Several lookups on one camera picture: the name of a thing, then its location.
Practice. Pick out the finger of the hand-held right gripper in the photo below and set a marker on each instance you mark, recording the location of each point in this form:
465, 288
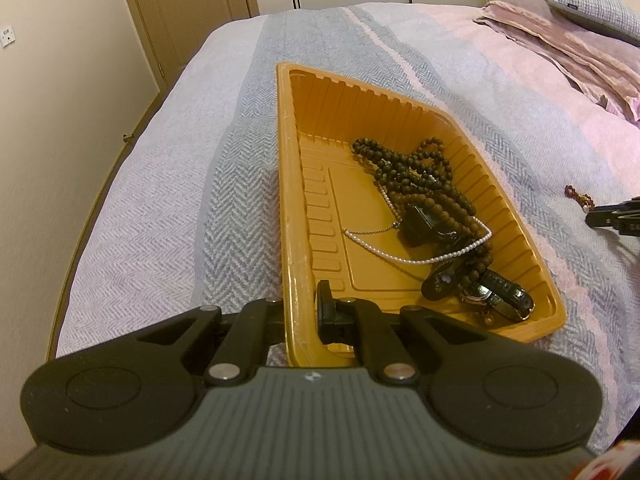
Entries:
617, 220

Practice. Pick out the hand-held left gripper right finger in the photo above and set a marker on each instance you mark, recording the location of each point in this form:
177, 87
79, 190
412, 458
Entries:
330, 317

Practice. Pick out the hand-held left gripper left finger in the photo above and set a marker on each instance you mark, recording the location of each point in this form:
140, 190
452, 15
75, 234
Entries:
255, 321

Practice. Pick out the orange plastic tray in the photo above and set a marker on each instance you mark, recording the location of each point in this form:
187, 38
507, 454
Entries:
350, 260

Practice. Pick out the black hair clip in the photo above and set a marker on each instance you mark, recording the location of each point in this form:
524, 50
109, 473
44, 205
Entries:
440, 282

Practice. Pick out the black leather wristwatch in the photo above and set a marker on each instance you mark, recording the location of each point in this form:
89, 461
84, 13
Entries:
500, 290

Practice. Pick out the pink folded duvet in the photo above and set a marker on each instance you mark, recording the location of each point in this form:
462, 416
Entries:
565, 45

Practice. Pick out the grey checked pillow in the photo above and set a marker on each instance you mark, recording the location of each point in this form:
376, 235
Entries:
595, 5

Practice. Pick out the brown wooden door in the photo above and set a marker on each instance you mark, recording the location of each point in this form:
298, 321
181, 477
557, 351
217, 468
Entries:
185, 15

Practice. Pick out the wooden bed frame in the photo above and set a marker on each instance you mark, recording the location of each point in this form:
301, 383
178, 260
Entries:
95, 210

